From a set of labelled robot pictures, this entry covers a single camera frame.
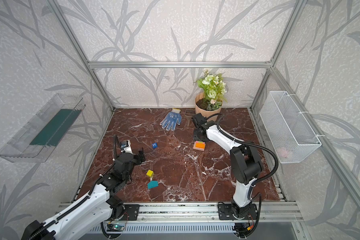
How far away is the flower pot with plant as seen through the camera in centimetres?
93

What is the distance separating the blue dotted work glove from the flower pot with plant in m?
0.20

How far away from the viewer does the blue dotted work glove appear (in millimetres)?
1104
